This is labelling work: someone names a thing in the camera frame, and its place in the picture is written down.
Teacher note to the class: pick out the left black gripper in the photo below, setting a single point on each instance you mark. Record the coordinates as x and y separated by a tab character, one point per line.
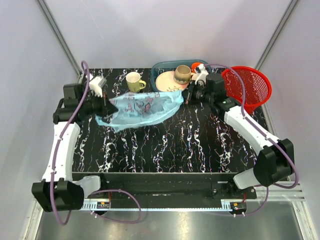
108	108

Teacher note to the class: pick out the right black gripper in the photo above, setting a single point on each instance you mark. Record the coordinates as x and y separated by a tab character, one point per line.
187	94

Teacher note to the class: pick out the light blue plastic trash bag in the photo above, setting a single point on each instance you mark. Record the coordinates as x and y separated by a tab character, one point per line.
137	110

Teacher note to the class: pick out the red mesh trash bin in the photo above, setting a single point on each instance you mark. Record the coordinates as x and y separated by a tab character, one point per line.
258	88

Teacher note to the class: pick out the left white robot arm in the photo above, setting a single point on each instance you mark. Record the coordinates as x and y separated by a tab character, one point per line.
57	191

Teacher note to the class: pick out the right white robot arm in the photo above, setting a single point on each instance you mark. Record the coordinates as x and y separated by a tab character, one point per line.
275	157

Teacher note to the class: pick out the beige brown ceramic cup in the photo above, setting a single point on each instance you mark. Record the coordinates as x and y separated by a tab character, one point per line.
182	74

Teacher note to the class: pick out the orange plastic cup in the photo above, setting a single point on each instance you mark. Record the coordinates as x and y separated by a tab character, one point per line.
196	66

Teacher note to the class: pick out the cream floral plate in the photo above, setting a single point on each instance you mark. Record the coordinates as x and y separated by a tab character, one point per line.
165	82

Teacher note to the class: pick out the yellow-green ceramic mug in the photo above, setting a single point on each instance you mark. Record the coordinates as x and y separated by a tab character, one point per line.
134	82

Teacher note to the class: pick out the teal plastic dish tub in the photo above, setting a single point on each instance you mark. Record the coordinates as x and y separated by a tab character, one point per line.
166	66

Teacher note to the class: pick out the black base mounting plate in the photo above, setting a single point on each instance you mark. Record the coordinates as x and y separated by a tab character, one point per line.
168	192

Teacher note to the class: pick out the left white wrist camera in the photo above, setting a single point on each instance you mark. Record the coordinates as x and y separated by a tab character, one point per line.
96	85

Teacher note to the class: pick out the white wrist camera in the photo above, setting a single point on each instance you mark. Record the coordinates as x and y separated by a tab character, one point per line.
96	85
200	75

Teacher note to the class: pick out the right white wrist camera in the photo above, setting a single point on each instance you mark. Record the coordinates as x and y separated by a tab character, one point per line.
200	75

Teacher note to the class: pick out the left aluminium frame post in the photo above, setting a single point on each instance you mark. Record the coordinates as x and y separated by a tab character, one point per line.
44	8

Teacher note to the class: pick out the aluminium frame post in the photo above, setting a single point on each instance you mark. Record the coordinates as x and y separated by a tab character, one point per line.
44	8
277	32

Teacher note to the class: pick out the right aluminium frame post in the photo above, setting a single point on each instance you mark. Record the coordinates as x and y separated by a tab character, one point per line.
277	32

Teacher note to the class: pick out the aluminium front rail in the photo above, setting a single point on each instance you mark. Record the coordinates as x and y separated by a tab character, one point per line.
274	193

